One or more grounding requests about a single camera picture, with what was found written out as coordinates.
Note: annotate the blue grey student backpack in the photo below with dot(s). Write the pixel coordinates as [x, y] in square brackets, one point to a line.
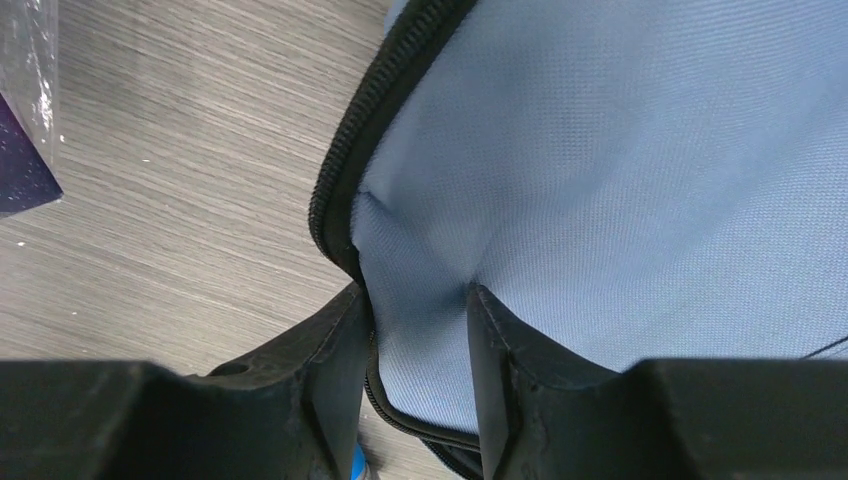
[634, 179]

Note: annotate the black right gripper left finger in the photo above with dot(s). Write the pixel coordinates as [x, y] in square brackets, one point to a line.
[288, 409]

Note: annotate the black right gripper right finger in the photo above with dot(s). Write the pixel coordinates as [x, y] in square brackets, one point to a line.
[546, 413]

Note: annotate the blue capped glue stick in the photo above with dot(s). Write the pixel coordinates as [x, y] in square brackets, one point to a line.
[360, 467]

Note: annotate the dark blue galaxy cover book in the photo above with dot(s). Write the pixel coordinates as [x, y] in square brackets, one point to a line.
[29, 104]

